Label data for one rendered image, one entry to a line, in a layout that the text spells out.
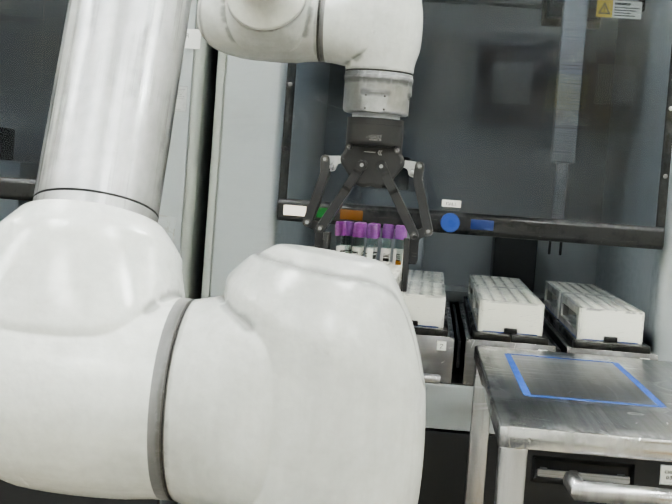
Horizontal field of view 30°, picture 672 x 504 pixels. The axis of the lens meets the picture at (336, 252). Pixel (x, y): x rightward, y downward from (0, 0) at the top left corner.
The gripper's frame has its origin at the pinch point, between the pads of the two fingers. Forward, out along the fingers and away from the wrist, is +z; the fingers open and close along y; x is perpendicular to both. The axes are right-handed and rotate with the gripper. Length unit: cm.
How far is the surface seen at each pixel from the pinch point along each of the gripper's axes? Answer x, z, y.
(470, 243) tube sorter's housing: 110, 0, 15
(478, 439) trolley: 4.3, 21.9, 16.8
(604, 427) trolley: -49, 9, 27
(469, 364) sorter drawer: 25.1, 14.6, 15.3
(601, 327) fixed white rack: 29.1, 7.7, 34.9
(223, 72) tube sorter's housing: 33, -28, -27
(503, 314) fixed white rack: 28.8, 6.9, 19.9
